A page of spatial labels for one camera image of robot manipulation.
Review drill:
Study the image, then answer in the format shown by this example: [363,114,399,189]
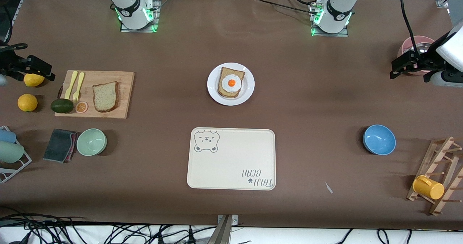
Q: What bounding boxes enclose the cream bear print tray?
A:
[187,127,276,191]

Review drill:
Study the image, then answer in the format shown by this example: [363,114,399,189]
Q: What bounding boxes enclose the dark grey cloth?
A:
[43,129,78,163]

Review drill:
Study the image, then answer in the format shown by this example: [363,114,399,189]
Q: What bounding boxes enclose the yellow plastic fork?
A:
[73,72,85,103]

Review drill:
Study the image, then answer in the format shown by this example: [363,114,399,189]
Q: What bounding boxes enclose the black cable on mat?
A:
[253,0,320,16]

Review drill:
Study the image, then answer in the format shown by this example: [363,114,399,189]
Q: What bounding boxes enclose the round white plate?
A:
[207,62,255,106]

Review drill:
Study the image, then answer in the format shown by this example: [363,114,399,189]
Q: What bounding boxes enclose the light blue cup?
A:
[0,129,17,144]

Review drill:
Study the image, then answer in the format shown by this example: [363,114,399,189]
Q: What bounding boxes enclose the brown table cover mat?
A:
[0,0,463,230]

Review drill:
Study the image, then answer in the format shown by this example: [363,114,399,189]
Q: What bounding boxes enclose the pink cloth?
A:
[67,131,80,162]

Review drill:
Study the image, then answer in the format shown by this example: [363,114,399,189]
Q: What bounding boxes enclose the yellow plastic knife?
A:
[64,71,78,100]

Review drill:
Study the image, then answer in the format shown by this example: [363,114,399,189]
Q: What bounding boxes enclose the dark green avocado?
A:
[50,98,74,114]

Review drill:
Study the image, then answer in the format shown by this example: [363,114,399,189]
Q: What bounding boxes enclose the round yellow-orange citrus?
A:
[17,93,38,112]

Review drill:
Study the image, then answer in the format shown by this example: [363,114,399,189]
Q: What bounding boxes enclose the metal clamp bracket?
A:
[208,214,238,244]

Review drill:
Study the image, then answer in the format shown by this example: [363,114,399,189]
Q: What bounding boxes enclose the fried egg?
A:
[221,74,242,92]

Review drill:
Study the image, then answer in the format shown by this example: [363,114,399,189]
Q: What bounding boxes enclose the blue bowl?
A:
[363,124,396,155]

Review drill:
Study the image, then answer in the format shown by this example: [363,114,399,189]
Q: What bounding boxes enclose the brown bread slice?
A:
[92,81,119,113]
[218,67,246,99]

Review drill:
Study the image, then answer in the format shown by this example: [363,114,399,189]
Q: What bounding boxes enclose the pale green bowl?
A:
[76,128,107,156]

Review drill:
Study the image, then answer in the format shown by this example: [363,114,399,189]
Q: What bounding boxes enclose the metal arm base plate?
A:
[120,0,160,33]
[310,1,349,37]

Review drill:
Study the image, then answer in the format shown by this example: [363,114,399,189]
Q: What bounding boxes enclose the pale green cup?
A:
[0,141,25,164]

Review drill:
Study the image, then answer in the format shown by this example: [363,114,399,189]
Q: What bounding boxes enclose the yellow lemon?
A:
[24,72,46,88]

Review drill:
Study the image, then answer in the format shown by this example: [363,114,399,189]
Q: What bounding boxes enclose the pink bowl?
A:
[397,36,437,76]

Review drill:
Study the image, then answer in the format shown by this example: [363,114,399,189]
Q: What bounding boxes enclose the yellow mug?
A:
[413,175,445,200]

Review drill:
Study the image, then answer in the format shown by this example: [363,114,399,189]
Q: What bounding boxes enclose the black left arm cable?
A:
[400,0,419,53]

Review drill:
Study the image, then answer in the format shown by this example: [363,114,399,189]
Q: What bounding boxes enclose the bamboo cutting board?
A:
[54,70,135,119]

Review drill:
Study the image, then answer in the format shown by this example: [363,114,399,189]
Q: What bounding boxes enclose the wooden mug rack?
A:
[406,136,463,216]

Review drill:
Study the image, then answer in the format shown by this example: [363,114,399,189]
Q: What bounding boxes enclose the tangled black cables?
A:
[0,210,217,244]

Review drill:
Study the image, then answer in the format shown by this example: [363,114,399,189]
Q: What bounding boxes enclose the white wire rack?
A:
[0,125,32,184]

